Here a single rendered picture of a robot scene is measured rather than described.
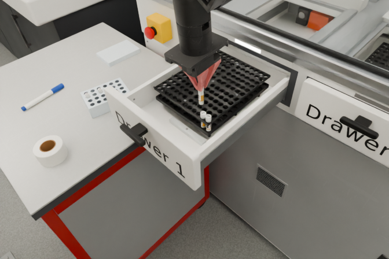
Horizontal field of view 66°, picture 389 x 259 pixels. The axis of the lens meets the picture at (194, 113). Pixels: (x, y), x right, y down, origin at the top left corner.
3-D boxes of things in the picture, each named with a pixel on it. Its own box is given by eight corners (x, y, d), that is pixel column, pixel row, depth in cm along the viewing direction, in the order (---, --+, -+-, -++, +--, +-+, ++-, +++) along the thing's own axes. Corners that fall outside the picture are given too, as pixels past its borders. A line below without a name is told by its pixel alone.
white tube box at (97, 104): (92, 118, 85) (88, 108, 82) (83, 102, 90) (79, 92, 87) (133, 102, 89) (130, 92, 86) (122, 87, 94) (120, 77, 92)
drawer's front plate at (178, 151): (195, 192, 61) (193, 159, 53) (113, 121, 76) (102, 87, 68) (201, 187, 61) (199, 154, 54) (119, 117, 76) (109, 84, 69)
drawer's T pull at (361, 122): (375, 141, 58) (378, 136, 57) (337, 122, 62) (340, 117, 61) (382, 130, 59) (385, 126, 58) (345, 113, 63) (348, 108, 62)
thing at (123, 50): (109, 67, 102) (108, 63, 101) (96, 56, 107) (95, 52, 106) (140, 52, 108) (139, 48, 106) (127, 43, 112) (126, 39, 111)
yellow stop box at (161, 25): (161, 45, 96) (158, 25, 91) (147, 37, 99) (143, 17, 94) (173, 39, 98) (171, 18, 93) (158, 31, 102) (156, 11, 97)
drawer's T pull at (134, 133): (142, 148, 59) (140, 144, 58) (120, 129, 63) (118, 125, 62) (156, 138, 60) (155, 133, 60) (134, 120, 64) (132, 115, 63)
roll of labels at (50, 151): (56, 141, 79) (50, 130, 77) (73, 152, 77) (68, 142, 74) (33, 159, 76) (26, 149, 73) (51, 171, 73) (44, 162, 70)
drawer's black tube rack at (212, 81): (208, 143, 67) (208, 124, 62) (157, 106, 76) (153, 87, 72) (267, 95, 78) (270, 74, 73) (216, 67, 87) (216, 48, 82)
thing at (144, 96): (195, 177, 61) (194, 159, 57) (122, 116, 75) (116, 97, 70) (301, 84, 80) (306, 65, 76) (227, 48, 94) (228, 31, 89)
